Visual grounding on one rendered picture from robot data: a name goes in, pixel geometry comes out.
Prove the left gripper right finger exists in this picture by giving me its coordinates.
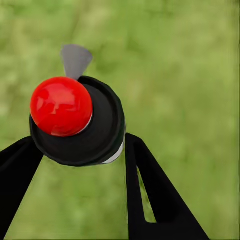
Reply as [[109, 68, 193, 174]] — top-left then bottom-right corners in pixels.
[[125, 133, 210, 240]]

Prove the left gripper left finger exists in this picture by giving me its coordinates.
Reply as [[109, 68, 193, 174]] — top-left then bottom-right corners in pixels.
[[0, 136, 44, 240]]

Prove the insectifuge atomizer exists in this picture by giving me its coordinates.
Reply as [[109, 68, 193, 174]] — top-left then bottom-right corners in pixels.
[[29, 43, 126, 167]]

